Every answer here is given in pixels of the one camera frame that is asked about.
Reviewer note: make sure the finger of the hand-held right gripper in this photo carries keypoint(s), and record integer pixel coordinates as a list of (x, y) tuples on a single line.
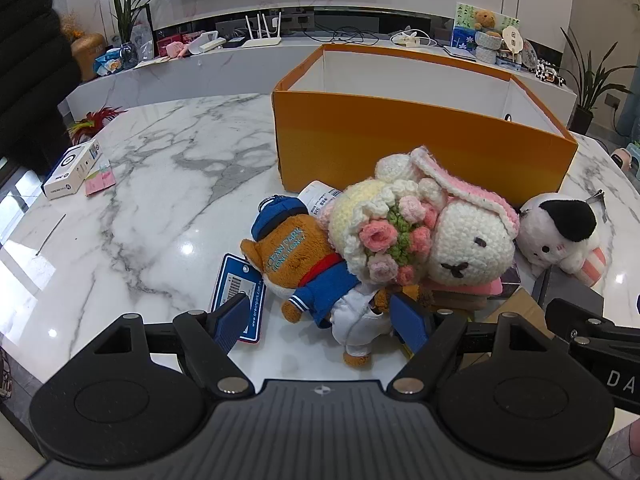
[(580, 325), (570, 292)]

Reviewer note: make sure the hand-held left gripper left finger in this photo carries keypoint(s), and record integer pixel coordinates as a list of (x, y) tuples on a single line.
[(231, 321)]

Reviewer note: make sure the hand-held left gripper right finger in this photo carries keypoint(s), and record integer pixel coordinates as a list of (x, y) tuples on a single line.
[(409, 325)]

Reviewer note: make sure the white plush with black ear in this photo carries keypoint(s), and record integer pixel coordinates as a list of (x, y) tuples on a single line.
[(550, 240)]

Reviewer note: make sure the brown bear plush blue outfit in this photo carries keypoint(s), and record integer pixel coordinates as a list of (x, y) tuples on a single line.
[(295, 260)]

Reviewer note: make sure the crocheted rabbit doll with flowers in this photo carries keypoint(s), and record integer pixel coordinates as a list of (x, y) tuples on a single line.
[(475, 245)]

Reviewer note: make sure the orange cardboard box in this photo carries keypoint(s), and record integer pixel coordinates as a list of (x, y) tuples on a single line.
[(350, 135)]

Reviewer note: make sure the metal nail clipper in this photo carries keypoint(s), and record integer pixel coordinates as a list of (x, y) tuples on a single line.
[(597, 202)]

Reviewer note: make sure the pink heater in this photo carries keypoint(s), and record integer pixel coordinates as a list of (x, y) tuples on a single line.
[(625, 159)]

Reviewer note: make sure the green plant in black pot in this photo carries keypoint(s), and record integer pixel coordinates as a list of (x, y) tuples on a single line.
[(582, 117)]

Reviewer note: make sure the pink sticky notes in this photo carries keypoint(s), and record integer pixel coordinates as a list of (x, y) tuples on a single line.
[(100, 177)]

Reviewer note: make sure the cow print toy car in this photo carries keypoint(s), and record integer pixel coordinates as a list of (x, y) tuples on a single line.
[(547, 72)]

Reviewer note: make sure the white printed carton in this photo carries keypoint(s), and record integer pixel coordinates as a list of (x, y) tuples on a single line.
[(70, 167)]

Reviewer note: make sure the small blue box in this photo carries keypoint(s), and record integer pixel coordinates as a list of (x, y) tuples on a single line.
[(509, 61)]

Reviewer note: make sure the translucent round fan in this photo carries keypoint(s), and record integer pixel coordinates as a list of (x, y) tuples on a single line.
[(529, 52)]

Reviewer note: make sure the colourful feather toy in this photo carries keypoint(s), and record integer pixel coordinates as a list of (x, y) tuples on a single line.
[(92, 120)]

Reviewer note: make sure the grey crocheted pot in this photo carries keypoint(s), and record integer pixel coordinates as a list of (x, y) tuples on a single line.
[(487, 46)]

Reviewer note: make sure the round paper fan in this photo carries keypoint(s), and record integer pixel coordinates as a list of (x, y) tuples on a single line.
[(512, 37)]

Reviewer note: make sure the grey tablet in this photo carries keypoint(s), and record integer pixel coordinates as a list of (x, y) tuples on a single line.
[(460, 52)]

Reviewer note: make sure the small black box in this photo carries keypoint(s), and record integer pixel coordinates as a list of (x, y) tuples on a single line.
[(235, 42)]

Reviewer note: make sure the white handheld device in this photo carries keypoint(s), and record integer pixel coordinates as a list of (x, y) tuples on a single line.
[(210, 42)]

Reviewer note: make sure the white router with antennas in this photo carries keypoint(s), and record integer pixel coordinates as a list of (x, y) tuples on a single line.
[(262, 40)]

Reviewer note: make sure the blue snack bag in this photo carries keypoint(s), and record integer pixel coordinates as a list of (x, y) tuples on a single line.
[(109, 64)]

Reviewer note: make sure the small brown teddy bear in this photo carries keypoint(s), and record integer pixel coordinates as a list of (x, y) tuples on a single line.
[(484, 19)]

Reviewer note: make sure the flower painting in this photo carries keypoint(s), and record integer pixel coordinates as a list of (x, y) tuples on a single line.
[(462, 25)]

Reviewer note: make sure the gold vase with dried flowers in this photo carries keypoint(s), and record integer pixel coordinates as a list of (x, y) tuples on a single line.
[(87, 55)]

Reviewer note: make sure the green plant in blue vase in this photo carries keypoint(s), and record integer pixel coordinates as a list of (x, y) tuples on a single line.
[(127, 15)]

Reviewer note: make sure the wall socket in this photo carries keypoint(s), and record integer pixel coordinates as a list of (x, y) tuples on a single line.
[(612, 102)]

